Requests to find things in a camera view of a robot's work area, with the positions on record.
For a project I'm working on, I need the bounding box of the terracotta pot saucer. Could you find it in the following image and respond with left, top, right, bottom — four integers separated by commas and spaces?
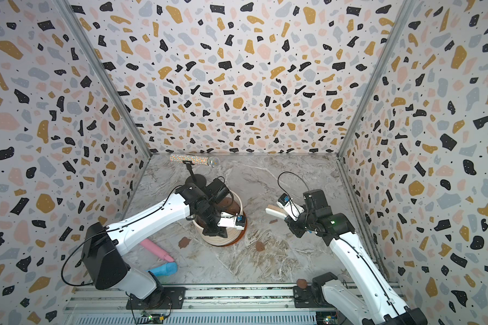
209, 223, 247, 246

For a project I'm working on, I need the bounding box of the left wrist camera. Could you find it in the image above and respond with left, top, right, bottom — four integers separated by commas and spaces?
218, 212, 247, 230

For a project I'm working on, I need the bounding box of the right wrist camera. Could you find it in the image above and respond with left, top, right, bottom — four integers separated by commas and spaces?
277, 193, 304, 222

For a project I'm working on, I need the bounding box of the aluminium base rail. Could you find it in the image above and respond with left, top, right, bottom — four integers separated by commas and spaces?
62, 282, 409, 325

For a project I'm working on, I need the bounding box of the fallen mud piece right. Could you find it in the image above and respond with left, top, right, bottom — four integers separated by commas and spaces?
255, 241, 265, 252

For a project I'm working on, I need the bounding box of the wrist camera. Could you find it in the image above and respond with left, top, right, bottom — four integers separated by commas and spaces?
277, 193, 304, 222
218, 212, 247, 230

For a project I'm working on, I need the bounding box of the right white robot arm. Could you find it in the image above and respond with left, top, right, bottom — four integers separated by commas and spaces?
277, 190, 428, 324

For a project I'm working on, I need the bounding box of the fallen mud piece left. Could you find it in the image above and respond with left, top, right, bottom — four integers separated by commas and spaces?
178, 237, 191, 249

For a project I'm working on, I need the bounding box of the fallen mud piece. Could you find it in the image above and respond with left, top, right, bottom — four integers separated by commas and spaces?
178, 237, 191, 249
255, 241, 265, 252

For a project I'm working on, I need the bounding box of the cream ceramic pot with soil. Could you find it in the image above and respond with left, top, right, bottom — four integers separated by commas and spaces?
193, 190, 248, 247

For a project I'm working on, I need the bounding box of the mud piece on rail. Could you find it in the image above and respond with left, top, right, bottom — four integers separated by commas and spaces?
296, 278, 308, 290

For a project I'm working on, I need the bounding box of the glitter tube on black stand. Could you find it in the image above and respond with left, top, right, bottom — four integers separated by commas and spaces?
169, 152, 221, 188

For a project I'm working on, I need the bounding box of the pink silicone tool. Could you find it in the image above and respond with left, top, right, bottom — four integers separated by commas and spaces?
140, 238, 175, 263

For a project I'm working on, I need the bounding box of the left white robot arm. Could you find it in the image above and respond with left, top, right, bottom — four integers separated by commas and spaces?
81, 179, 245, 302

